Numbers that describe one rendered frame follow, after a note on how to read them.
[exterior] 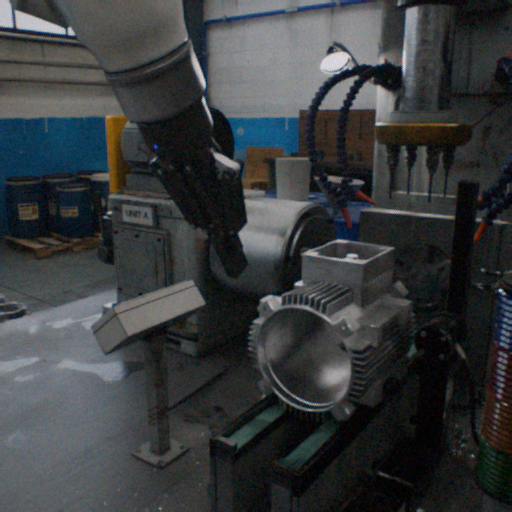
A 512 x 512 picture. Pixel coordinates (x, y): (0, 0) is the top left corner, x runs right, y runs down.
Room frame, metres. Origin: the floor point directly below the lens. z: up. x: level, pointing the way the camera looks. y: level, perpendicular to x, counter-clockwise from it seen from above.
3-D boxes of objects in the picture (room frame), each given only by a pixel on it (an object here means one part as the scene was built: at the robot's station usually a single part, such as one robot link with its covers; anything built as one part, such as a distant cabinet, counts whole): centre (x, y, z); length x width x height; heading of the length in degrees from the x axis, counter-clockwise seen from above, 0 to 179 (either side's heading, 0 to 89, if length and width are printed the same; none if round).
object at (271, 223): (1.23, -0.01, 1.04); 0.37 x 0.25 x 0.25; 55
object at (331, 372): (0.78, -0.12, 1.02); 0.20 x 0.19 x 0.19; 145
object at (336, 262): (0.81, -0.15, 1.11); 0.12 x 0.11 x 0.07; 145
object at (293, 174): (3.23, -0.21, 0.99); 0.24 x 0.22 x 0.24; 52
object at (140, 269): (1.37, 0.19, 0.99); 0.35 x 0.31 x 0.37; 55
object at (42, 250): (5.78, 1.99, 0.37); 1.20 x 0.80 x 0.74; 137
